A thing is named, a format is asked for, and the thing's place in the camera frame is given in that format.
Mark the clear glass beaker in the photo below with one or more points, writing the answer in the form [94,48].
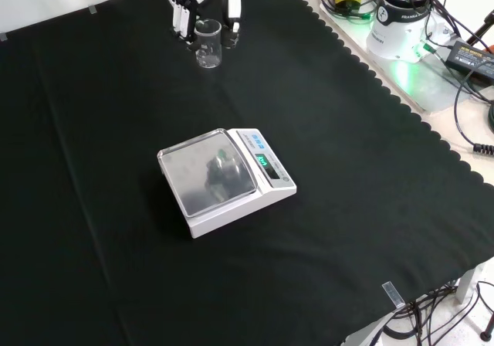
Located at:
[208,46]

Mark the white electronic balance steel pan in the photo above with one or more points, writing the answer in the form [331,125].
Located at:
[216,176]

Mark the black scalloped cloth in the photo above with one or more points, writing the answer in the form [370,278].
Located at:
[116,168]

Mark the black power adapter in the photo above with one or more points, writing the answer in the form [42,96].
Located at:
[472,58]

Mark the black tripod leg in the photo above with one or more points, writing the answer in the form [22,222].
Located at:
[480,31]

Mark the clear tape strip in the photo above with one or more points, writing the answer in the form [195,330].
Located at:
[393,295]

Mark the white table leg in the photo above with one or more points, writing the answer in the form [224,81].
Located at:
[467,284]

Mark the grey metal frame beam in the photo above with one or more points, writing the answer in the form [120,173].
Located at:
[366,330]

